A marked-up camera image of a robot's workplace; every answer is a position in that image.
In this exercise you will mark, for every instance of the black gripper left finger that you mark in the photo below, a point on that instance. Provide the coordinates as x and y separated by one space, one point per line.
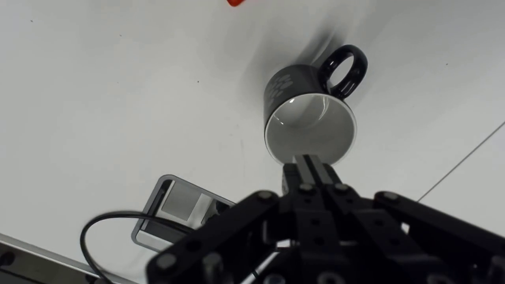
237 237

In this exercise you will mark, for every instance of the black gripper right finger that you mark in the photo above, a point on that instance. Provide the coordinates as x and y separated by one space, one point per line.
379 237

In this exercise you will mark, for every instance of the red marker pen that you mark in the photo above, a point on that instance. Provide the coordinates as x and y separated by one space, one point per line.
236 2

